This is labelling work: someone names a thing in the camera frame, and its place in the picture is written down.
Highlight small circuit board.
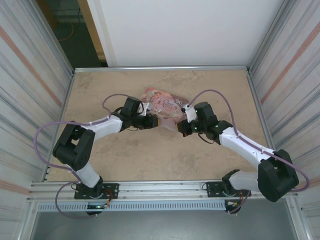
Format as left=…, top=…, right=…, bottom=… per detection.
left=224, top=200, right=242, bottom=209
left=86, top=203, right=110, bottom=211

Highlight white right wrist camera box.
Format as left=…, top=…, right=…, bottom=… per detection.
left=181, top=104, right=199, bottom=124

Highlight aluminium table edge rail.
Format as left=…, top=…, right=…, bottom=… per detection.
left=73, top=65, right=251, bottom=74

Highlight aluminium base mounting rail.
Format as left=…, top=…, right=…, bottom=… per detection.
left=26, top=180, right=300, bottom=203

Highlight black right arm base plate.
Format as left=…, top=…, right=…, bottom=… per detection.
left=205, top=180, right=251, bottom=199

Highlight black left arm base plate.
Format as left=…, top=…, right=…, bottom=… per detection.
left=73, top=182, right=120, bottom=200

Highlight slotted grey cable duct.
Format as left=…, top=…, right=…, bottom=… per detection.
left=36, top=200, right=228, bottom=212

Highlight wooden door frame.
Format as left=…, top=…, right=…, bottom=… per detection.
left=76, top=0, right=106, bottom=61

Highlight orange floor cable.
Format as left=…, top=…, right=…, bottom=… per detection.
left=58, top=21, right=76, bottom=42

